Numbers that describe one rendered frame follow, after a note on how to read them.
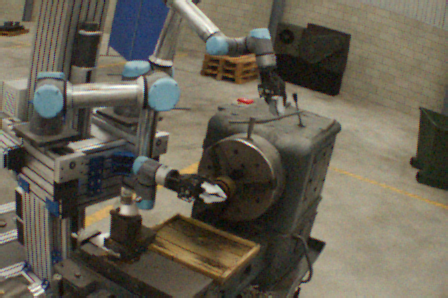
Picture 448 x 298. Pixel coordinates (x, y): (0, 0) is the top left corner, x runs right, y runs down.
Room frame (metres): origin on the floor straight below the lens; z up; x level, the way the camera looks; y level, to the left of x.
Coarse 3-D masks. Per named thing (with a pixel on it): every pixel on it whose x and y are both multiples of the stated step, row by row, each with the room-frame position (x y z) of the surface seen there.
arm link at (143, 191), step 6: (138, 186) 1.63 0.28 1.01; (144, 186) 1.62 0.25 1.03; (150, 186) 1.62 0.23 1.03; (156, 186) 1.64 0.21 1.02; (138, 192) 1.63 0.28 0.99; (144, 192) 1.62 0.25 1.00; (150, 192) 1.62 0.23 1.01; (144, 198) 1.62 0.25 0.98; (150, 198) 1.62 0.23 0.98; (138, 204) 1.62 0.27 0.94; (144, 204) 1.62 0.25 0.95; (150, 204) 1.63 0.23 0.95
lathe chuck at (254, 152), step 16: (224, 144) 1.73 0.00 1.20; (240, 144) 1.71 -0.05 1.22; (256, 144) 1.71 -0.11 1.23; (208, 160) 1.75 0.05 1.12; (240, 160) 1.70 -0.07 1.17; (256, 160) 1.68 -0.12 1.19; (272, 160) 1.69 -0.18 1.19; (256, 176) 1.67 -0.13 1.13; (272, 176) 1.65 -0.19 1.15; (256, 192) 1.67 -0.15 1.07; (272, 192) 1.64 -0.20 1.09; (240, 208) 1.69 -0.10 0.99; (256, 208) 1.66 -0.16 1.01
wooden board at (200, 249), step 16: (160, 224) 1.58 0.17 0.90; (176, 224) 1.65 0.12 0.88; (192, 224) 1.67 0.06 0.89; (160, 240) 1.49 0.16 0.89; (176, 240) 1.52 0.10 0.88; (192, 240) 1.55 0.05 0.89; (208, 240) 1.57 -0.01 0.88; (224, 240) 1.60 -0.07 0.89; (240, 240) 1.59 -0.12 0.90; (176, 256) 1.38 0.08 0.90; (192, 256) 1.43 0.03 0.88; (208, 256) 1.45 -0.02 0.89; (224, 256) 1.48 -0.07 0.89; (240, 256) 1.49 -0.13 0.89; (208, 272) 1.32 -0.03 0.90
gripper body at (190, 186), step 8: (168, 176) 1.58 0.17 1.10; (176, 176) 1.61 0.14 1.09; (184, 176) 1.57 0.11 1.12; (192, 176) 1.60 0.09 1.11; (168, 184) 1.56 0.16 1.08; (176, 184) 1.57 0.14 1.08; (184, 184) 1.54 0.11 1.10; (192, 184) 1.52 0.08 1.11; (200, 184) 1.58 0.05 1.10; (176, 192) 1.54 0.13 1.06; (184, 192) 1.54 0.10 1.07; (192, 192) 1.53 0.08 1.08; (200, 192) 1.58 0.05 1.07; (184, 200) 1.53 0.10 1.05; (192, 200) 1.54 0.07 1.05
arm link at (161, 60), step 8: (192, 0) 2.08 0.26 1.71; (200, 0) 2.13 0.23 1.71; (168, 16) 2.10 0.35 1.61; (176, 16) 2.08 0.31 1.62; (168, 24) 2.09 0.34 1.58; (176, 24) 2.09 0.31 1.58; (168, 32) 2.09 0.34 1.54; (176, 32) 2.10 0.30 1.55; (160, 40) 2.11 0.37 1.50; (168, 40) 2.10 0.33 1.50; (176, 40) 2.12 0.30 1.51; (160, 48) 2.10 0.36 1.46; (168, 48) 2.10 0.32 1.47; (152, 56) 2.13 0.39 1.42; (160, 56) 2.10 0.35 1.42; (168, 56) 2.12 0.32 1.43; (152, 64) 2.10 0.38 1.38; (160, 64) 2.09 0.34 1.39; (168, 64) 2.11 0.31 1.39; (168, 72) 2.13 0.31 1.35
